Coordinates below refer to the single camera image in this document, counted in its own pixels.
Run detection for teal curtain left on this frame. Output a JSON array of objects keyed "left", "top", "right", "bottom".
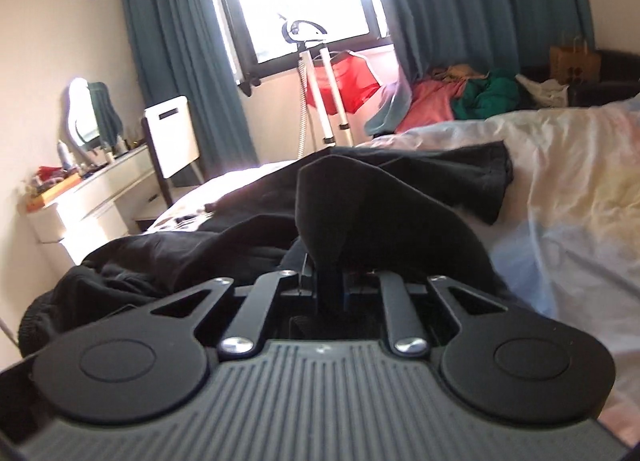
[{"left": 122, "top": 0, "right": 258, "bottom": 175}]

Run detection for white plastic bag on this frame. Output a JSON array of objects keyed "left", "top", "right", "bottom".
[{"left": 515, "top": 73, "right": 570, "bottom": 108}]

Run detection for wavy vanity mirror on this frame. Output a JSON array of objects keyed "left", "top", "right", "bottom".
[{"left": 65, "top": 78, "right": 124, "bottom": 154}]

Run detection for green clothing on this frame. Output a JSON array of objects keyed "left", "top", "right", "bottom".
[{"left": 450, "top": 69, "right": 521, "bottom": 121}]

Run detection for white dressing table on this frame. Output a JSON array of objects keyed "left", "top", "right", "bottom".
[{"left": 27, "top": 146, "right": 166, "bottom": 275}]

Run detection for teal curtain right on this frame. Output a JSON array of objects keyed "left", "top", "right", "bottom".
[{"left": 381, "top": 0, "right": 594, "bottom": 82}]

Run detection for white garment steamer stand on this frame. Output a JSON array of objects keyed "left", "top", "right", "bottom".
[{"left": 278, "top": 14, "right": 355, "bottom": 160}]

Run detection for black armchair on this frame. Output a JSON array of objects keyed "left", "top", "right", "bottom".
[{"left": 515, "top": 45, "right": 639, "bottom": 108}]

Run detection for black sweatpants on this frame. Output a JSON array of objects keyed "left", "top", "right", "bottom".
[{"left": 18, "top": 142, "right": 513, "bottom": 355}]

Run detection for pastel bed duvet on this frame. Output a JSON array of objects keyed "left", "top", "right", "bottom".
[{"left": 144, "top": 93, "right": 640, "bottom": 449}]

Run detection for pink clothing pile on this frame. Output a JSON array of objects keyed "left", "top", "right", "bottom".
[{"left": 364, "top": 64, "right": 478, "bottom": 138}]

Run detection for white chair with black frame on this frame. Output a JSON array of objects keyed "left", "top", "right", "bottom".
[{"left": 134, "top": 96, "right": 205, "bottom": 233}]

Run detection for teal curtain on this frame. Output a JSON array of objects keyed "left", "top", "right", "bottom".
[
  {"left": 122, "top": 0, "right": 258, "bottom": 175},
  {"left": 381, "top": 0, "right": 594, "bottom": 82}
]

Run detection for brown paper bag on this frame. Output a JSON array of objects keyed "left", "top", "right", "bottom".
[{"left": 549, "top": 36, "right": 601, "bottom": 85}]

